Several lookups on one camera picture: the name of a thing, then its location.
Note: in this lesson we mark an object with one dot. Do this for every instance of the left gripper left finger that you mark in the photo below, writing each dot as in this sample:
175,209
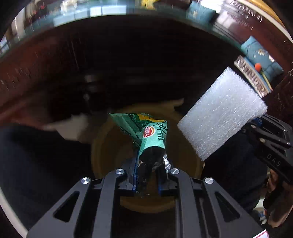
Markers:
128,187

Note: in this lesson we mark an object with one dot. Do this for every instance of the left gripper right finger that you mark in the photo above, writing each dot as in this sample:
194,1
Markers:
165,186

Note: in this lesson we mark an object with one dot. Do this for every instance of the white foam block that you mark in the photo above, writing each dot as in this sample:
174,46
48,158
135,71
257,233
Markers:
220,113

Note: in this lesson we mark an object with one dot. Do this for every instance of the green snack wrapper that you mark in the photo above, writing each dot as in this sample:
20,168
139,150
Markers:
149,135

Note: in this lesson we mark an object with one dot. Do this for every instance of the beige plastic trash bin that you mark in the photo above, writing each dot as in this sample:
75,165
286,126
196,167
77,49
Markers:
112,146

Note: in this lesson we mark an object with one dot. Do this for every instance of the person's right hand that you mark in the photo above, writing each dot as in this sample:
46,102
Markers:
279,200

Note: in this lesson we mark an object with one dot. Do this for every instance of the blue sofa seat pad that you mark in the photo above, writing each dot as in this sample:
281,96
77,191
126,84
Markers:
254,78

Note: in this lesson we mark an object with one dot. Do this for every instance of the orange ball toy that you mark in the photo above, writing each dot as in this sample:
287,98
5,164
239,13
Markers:
258,67

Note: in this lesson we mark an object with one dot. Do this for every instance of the blue cushion near end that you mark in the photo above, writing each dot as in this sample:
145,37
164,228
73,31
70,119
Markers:
256,53

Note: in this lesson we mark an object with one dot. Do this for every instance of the blue cushion end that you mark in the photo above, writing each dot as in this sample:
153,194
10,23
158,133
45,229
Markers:
200,14
256,53

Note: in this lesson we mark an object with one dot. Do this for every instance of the carved wooden long sofa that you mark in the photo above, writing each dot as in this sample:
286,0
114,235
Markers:
241,21

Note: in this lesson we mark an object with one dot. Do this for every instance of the dark carved wooden table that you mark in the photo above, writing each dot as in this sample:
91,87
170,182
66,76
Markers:
98,64

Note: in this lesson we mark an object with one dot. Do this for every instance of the blue cushion far end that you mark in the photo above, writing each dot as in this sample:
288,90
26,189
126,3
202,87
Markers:
200,14

